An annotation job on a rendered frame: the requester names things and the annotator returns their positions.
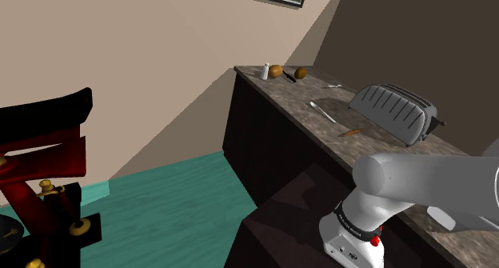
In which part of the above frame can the silver spoon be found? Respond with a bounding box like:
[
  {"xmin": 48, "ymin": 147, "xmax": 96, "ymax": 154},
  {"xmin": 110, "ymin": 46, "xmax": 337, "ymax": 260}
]
[{"xmin": 309, "ymin": 101, "xmax": 337, "ymax": 124}]

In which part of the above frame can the wooden handled knife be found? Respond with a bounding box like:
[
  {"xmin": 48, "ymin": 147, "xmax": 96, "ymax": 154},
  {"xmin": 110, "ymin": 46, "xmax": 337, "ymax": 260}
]
[{"xmin": 337, "ymin": 128, "xmax": 366, "ymax": 138}]

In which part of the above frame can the red and black chair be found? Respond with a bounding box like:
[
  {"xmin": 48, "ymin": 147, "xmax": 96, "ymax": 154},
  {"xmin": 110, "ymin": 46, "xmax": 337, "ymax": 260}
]
[{"xmin": 0, "ymin": 87, "xmax": 103, "ymax": 268}]

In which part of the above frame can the grey toaster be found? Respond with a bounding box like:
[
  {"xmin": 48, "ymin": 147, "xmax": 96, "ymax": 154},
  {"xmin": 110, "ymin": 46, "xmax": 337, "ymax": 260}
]
[{"xmin": 348, "ymin": 83, "xmax": 447, "ymax": 147}]

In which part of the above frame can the dark kitchen counter cabinet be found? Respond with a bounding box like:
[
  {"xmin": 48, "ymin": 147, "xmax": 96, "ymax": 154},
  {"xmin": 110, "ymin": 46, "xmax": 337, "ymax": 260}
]
[{"xmin": 222, "ymin": 65, "xmax": 499, "ymax": 268}]

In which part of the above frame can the dark robot stand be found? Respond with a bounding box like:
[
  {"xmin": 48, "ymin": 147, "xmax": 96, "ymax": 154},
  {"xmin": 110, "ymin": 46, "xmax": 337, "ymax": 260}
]
[{"xmin": 224, "ymin": 162, "xmax": 445, "ymax": 268}]

